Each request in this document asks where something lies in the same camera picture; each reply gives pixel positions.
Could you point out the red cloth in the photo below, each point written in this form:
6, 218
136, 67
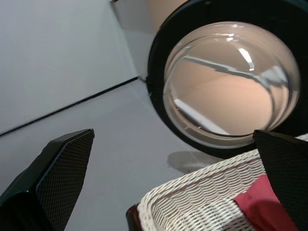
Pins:
262, 207

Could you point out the dark brown basket stand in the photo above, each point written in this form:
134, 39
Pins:
132, 219

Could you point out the pale woven laundry basket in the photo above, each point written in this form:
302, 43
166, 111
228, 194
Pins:
204, 187

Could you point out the round glass washing machine door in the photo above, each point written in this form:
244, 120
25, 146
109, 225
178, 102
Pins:
158, 72

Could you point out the white counter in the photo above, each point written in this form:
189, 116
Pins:
130, 14

